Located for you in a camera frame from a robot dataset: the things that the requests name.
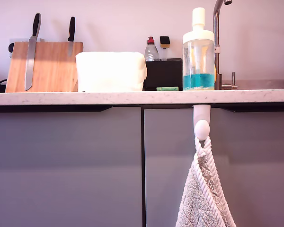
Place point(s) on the clear soap dispenser white pump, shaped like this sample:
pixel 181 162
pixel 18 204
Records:
pixel 198 80

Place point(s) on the black sink caddy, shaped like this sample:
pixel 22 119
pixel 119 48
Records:
pixel 162 75

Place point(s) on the yellow rubber glove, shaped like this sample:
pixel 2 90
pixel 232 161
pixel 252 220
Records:
pixel 215 75

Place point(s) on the small steel tap lever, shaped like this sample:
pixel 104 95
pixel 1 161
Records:
pixel 233 80

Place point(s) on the grey cabinet door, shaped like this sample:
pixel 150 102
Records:
pixel 258 165
pixel 61 165

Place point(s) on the white door hook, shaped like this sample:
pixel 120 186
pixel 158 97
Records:
pixel 201 129

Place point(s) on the wooden knife block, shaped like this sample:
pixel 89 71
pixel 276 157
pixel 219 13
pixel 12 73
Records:
pixel 53 71

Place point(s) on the white fabric basket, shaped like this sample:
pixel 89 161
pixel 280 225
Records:
pixel 110 71

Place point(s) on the steel kitchen faucet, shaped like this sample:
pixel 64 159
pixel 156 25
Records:
pixel 216 28

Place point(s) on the black yellow dish brush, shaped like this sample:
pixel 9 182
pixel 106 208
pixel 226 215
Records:
pixel 164 40

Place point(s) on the green sponge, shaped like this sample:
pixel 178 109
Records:
pixel 167 89

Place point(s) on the dish soap bottle red cap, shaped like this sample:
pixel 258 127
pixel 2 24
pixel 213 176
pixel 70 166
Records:
pixel 151 53

